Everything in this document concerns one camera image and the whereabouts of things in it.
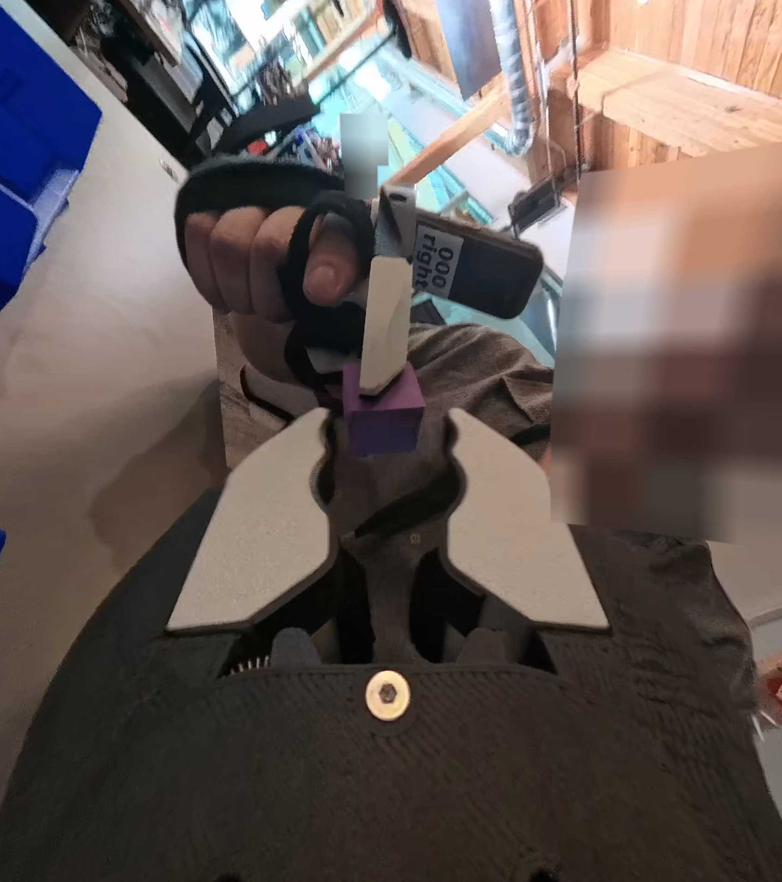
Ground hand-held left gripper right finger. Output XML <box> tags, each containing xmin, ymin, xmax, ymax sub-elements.
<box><xmin>441</xmin><ymin>407</ymin><xmax>611</xmax><ymax>633</ymax></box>

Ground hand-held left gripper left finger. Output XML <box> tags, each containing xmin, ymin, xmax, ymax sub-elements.
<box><xmin>165</xmin><ymin>407</ymin><xmax>338</xmax><ymax>633</ymax></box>

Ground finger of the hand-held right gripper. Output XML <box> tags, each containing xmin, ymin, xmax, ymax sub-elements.
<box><xmin>358</xmin><ymin>254</ymin><xmax>413</xmax><ymax>402</ymax></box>

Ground purple wooden cube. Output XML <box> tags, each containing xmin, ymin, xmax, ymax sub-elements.
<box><xmin>341</xmin><ymin>363</ymin><xmax>426</xmax><ymax>458</ymax></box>

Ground person's right hand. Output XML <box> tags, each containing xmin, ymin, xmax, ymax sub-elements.
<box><xmin>183</xmin><ymin>203</ymin><xmax>366</xmax><ymax>376</ymax></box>

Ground small black wall screen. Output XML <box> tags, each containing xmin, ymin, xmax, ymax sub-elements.
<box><xmin>507</xmin><ymin>179</ymin><xmax>563</xmax><ymax>237</ymax></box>

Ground grey flexible duct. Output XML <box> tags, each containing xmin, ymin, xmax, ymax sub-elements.
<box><xmin>487</xmin><ymin>0</ymin><xmax>538</xmax><ymax>161</ymax></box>

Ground black rectangular duct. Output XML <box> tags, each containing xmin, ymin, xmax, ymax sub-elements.
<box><xmin>436</xmin><ymin>0</ymin><xmax>504</xmax><ymax>102</ymax></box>

